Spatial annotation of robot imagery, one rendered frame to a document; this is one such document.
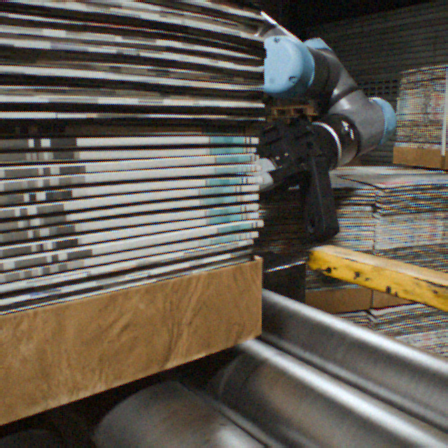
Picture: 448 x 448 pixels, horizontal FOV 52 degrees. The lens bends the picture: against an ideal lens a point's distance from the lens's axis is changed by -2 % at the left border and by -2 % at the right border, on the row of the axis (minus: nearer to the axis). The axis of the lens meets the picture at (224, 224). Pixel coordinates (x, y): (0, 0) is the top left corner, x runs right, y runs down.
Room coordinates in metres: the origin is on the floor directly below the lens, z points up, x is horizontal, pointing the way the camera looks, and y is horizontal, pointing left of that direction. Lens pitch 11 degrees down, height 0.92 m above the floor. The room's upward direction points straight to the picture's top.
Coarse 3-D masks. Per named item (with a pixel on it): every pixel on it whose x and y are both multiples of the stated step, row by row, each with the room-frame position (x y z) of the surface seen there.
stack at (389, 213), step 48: (288, 192) 0.75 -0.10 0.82; (336, 192) 0.77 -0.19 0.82; (384, 192) 0.80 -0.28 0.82; (432, 192) 0.82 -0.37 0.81; (288, 240) 0.74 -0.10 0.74; (336, 240) 0.77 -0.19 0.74; (384, 240) 0.81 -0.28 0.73; (432, 240) 0.83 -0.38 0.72; (336, 288) 0.78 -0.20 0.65; (432, 336) 0.83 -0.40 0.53
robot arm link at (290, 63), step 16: (272, 32) 0.65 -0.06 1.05; (288, 32) 0.66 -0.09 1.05; (272, 48) 0.62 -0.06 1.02; (288, 48) 0.60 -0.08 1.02; (304, 48) 0.62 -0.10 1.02; (272, 64) 0.62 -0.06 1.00; (288, 64) 0.60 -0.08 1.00; (304, 64) 0.61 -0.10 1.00; (320, 64) 0.66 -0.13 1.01; (272, 80) 0.62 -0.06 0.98; (288, 80) 0.61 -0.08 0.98; (304, 80) 0.62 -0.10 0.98; (320, 80) 0.66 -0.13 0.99; (288, 96) 0.64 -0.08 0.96; (304, 96) 0.67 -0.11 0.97
